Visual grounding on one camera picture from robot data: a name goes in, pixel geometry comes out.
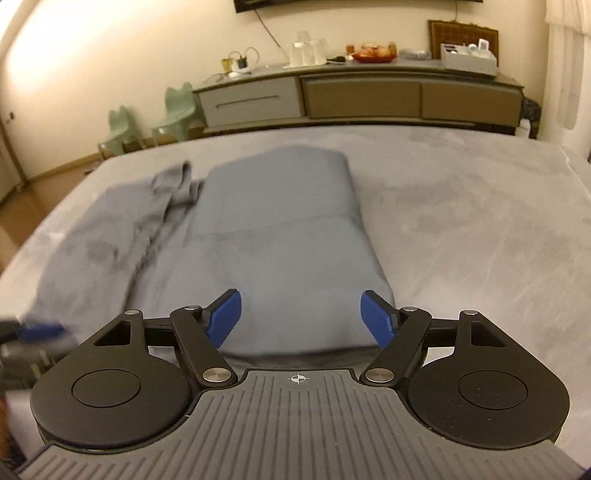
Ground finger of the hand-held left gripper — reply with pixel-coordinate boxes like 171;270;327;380
0;319;77;354

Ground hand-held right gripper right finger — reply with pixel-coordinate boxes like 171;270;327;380
359;291;522;388

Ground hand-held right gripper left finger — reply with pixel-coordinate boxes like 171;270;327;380
78;289;242;389

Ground grey pants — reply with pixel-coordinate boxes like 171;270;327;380
34;145;395;365

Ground green plastic chair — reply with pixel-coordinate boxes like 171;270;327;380
152;83;204;141
98;105;139;160

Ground long grey brown sideboard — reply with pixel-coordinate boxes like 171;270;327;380
191;60;527;137

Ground black bag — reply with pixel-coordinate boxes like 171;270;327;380
519;97;542;139

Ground red fruit plate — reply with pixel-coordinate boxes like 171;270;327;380
352;42;398;64

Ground grey organizer box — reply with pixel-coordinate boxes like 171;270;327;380
440;42;498;77

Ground clear glass cup set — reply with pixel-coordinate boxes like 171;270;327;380
284;30;328;68

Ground brown wooden lattice board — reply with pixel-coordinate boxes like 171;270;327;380
427;19;500;61

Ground white curtain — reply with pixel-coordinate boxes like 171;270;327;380
545;0;591;162

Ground grey wall cable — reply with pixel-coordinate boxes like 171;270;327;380
253;9;282;47

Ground dark wall hanging gold shapes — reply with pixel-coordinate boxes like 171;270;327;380
233;0;483;14

